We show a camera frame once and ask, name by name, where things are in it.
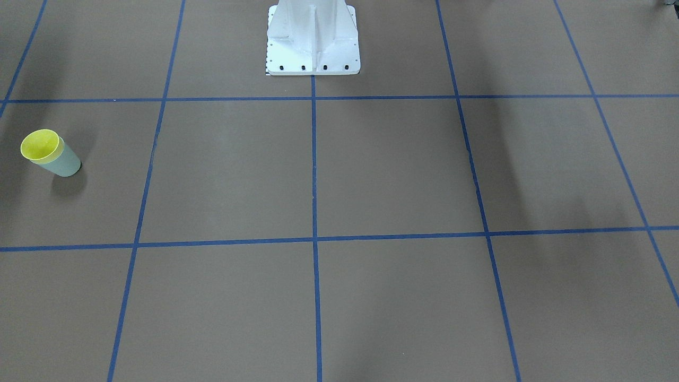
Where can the white metal pedestal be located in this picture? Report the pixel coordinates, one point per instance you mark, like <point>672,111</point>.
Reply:
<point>311,38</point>

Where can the green plastic cup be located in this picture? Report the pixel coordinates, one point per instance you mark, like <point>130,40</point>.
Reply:
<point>64,162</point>

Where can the yellow plastic cup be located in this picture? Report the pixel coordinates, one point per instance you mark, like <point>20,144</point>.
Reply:
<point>42,147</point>

